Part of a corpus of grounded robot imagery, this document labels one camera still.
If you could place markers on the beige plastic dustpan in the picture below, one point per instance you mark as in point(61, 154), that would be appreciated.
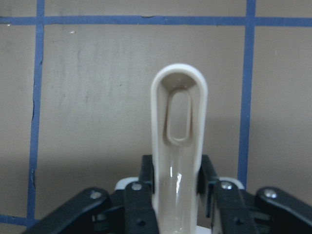
point(179, 97)

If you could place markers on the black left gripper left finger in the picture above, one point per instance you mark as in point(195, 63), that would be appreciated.
point(94, 211)

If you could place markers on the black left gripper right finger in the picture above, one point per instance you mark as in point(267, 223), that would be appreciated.
point(233, 210)

